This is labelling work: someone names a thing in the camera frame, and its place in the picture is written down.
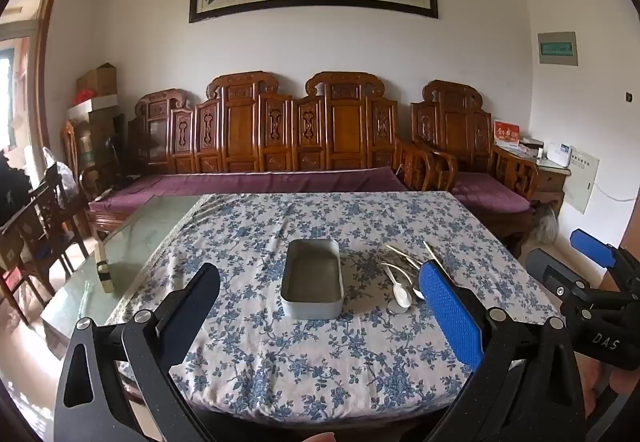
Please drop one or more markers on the black cloth heap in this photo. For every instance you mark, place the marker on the black cloth heap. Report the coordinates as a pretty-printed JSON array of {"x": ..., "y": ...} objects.
[{"x": 12, "y": 182}]

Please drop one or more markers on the light wooden chair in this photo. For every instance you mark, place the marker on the light wooden chair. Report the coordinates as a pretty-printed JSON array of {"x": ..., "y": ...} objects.
[{"x": 70, "y": 147}]

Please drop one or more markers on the white wall panel door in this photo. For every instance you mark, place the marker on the white wall panel door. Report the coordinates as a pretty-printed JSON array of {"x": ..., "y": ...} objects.
[{"x": 581, "y": 182}]

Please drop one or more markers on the grey wall box green label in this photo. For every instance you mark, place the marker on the grey wall box green label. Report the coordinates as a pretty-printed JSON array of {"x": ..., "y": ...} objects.
[{"x": 557, "y": 49}]

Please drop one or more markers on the red flower bunch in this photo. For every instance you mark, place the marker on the red flower bunch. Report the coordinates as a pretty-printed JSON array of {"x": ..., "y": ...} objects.
[{"x": 82, "y": 97}]

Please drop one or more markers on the carved wooden armchair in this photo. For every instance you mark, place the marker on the carved wooden armchair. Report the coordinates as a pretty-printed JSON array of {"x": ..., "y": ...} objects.
[{"x": 455, "y": 127}]

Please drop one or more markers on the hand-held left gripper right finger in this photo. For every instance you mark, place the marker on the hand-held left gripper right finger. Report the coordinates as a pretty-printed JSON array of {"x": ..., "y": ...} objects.
[{"x": 450, "y": 312}]

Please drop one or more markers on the person's right hand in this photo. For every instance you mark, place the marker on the person's right hand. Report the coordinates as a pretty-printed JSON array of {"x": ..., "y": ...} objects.
[{"x": 597, "y": 387}]

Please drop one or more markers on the small metal utensil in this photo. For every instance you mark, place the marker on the small metal utensil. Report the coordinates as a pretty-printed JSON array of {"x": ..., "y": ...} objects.
[{"x": 399, "y": 308}]

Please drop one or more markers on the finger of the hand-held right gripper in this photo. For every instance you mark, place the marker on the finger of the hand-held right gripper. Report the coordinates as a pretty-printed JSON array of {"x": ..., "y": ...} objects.
[
  {"x": 592, "y": 242},
  {"x": 550, "y": 272}
]

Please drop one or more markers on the red printed box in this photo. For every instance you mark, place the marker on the red printed box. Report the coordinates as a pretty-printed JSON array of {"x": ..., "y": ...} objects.
[{"x": 506, "y": 132}]

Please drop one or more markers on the wooden chopstick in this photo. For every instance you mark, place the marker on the wooden chopstick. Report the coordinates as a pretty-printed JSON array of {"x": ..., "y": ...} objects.
[
  {"x": 436, "y": 258},
  {"x": 402, "y": 254}
]

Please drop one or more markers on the clear plastic bag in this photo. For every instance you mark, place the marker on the clear plastic bag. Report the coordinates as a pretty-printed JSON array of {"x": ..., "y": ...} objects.
[{"x": 57, "y": 167}]

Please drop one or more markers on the grey metal tin container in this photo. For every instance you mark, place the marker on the grey metal tin container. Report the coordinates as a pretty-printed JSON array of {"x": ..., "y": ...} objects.
[{"x": 312, "y": 277}]

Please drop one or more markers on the wooden door frame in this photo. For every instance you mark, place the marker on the wooden door frame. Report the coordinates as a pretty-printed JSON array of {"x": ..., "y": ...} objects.
[{"x": 42, "y": 72}]

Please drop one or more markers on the wooden side table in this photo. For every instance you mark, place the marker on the wooden side table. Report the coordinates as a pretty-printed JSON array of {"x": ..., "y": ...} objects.
[{"x": 550, "y": 182}]

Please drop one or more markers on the long purple sofa cushion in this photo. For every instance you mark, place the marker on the long purple sofa cushion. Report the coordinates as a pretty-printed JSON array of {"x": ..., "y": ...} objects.
[{"x": 250, "y": 182}]

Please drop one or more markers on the white desk device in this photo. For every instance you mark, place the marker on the white desk device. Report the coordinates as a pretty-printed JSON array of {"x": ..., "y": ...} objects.
[{"x": 557, "y": 155}]

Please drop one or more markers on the dark wooden chair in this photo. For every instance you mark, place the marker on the dark wooden chair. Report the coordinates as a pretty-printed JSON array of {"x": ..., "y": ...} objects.
[
  {"x": 60, "y": 212},
  {"x": 25, "y": 252}
]

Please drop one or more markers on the white flat box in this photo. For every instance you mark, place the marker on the white flat box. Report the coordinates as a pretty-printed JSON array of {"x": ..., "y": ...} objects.
[{"x": 92, "y": 108}]

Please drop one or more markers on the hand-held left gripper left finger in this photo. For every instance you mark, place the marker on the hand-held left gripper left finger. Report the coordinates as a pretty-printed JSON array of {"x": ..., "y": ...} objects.
[{"x": 195, "y": 302}]

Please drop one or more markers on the stack of cardboard boxes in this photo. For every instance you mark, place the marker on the stack of cardboard boxes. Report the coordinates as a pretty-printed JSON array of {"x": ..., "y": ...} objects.
[{"x": 97, "y": 137}]

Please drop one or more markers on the wooden spoons and chopsticks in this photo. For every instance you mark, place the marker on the wooden spoons and chopsticks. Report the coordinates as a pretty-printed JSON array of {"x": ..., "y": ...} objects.
[{"x": 419, "y": 293}]

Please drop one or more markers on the blue floral tablecloth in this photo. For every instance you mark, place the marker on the blue floral tablecloth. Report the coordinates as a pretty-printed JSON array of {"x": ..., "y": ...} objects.
[{"x": 300, "y": 372}]

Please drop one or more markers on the grey plastic bag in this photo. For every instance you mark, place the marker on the grey plastic bag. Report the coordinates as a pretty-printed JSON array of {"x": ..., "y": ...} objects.
[{"x": 545, "y": 224}]

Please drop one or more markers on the person's left hand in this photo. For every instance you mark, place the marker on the person's left hand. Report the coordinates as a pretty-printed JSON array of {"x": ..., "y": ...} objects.
[{"x": 317, "y": 438}]

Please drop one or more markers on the brown cardboard box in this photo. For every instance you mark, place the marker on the brown cardboard box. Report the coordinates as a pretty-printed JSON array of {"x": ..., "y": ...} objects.
[{"x": 97, "y": 80}]

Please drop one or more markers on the carved wooden sofa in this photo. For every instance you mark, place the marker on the carved wooden sofa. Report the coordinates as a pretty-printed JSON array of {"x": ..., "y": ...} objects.
[{"x": 345, "y": 132}]

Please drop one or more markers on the purple armchair cushion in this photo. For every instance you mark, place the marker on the purple armchair cushion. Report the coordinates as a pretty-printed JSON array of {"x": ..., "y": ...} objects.
[{"x": 490, "y": 189}]

